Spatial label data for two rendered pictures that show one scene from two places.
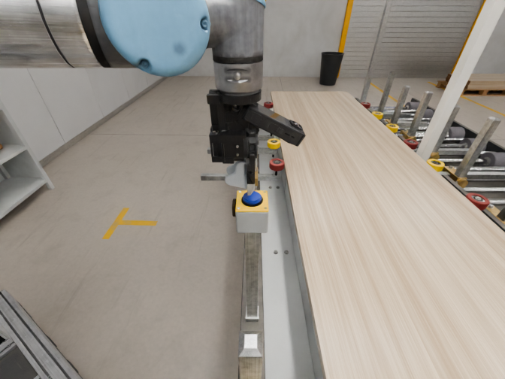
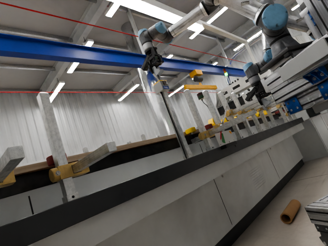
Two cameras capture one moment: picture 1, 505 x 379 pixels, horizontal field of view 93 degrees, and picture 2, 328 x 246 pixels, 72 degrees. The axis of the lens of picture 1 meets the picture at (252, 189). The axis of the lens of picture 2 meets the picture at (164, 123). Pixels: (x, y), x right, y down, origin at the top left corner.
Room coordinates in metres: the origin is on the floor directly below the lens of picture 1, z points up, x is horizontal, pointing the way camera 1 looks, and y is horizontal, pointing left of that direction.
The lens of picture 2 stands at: (1.52, 0.86, 0.69)
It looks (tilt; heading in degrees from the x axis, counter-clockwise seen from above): 11 degrees up; 221
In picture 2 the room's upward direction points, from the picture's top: 21 degrees counter-clockwise
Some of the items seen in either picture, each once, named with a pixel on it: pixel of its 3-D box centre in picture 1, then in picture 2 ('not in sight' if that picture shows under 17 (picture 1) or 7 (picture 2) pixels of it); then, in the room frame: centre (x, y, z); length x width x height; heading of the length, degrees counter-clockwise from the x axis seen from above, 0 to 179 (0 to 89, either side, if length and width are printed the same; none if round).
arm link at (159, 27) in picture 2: not in sight; (158, 31); (0.36, 0.11, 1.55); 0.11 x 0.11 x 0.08; 17
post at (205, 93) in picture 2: not in sight; (215, 117); (-0.10, 0.00, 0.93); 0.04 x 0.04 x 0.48; 0
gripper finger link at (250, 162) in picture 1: (250, 162); not in sight; (0.38, 0.00, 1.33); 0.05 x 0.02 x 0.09; 0
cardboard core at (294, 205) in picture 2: not in sight; (291, 211); (-0.42, 0.12, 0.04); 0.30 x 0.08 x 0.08; 0
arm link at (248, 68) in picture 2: not in sight; (250, 70); (-0.14, 0.38, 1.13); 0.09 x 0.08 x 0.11; 124
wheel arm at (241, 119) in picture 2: not in sight; (215, 131); (0.11, 0.08, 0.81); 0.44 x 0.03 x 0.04; 90
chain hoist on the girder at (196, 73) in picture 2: not in sight; (197, 78); (-4.61, -2.42, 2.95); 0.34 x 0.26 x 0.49; 178
